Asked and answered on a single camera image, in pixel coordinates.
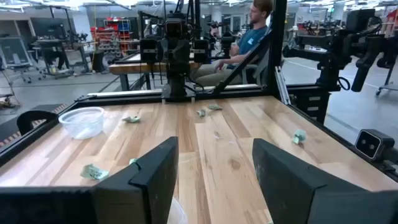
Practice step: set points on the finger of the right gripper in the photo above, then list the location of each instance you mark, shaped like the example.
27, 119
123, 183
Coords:
201, 51
148, 50

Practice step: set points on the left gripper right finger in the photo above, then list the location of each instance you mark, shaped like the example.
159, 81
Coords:
286, 186

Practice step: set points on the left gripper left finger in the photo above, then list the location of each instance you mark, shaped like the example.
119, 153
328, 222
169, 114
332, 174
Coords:
149, 186

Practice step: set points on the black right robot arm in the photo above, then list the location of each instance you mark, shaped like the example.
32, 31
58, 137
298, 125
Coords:
178, 84

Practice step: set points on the wooden background table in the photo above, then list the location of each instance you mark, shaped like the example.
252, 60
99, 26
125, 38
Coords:
130, 68

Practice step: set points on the clear plastic bowl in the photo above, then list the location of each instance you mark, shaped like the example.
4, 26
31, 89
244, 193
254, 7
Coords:
178, 214
81, 123

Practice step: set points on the red shelf rack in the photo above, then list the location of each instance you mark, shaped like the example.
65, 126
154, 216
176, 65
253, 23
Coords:
109, 34

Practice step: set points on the person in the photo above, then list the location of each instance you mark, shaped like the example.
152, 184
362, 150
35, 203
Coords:
245, 46

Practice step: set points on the black drawer cabinet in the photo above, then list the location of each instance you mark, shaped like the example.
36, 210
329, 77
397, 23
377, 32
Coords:
311, 104

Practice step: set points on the background equipment desk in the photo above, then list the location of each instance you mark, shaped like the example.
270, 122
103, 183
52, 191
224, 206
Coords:
59, 46

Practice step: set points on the grey office chair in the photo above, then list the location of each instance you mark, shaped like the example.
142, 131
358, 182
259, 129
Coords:
17, 59

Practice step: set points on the black chair back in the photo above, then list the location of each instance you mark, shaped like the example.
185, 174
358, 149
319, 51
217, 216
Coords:
34, 119

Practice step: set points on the black background robot arms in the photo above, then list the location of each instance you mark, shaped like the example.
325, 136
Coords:
345, 49

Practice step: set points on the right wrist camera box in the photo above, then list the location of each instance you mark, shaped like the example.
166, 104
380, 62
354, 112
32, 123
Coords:
175, 28

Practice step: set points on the black diagonal frame brace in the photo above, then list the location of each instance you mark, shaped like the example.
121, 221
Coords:
239, 70

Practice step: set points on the black frame post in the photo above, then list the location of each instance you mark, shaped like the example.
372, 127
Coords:
277, 46

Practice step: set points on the silver aluminium bracket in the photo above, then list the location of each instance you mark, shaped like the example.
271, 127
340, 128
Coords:
283, 87

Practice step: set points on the black table-level camera box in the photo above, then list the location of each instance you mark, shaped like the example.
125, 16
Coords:
373, 144

